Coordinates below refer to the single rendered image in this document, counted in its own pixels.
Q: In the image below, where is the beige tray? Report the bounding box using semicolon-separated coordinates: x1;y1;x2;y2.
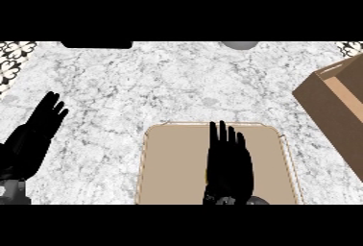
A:
134;121;306;206

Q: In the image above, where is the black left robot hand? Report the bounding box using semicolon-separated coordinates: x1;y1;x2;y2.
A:
0;90;70;182

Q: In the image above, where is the brown cardboard box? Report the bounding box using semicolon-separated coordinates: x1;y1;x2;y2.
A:
290;53;363;183

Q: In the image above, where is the grey round object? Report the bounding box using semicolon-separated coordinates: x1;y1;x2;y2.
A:
219;40;261;51

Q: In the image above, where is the black appliance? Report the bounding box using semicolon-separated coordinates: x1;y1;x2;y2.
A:
58;40;134;50

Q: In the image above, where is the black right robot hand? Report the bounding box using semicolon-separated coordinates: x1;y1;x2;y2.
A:
200;120;255;206

